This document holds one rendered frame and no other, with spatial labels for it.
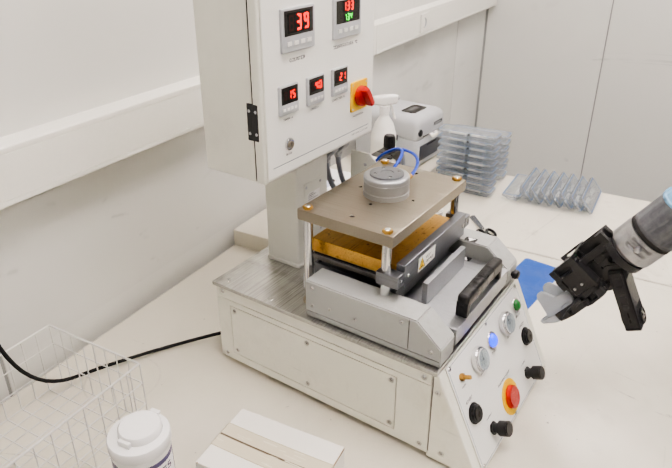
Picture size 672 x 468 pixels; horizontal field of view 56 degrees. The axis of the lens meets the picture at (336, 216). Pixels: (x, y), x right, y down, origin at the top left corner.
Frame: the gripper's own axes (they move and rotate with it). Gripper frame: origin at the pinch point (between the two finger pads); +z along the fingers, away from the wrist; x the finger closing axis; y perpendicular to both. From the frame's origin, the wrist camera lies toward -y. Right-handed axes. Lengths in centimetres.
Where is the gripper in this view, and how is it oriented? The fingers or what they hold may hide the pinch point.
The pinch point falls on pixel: (550, 320)
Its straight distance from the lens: 120.4
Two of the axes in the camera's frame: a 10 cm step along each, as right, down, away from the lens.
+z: -4.8, 5.9, 6.5
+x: -5.6, 3.6, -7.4
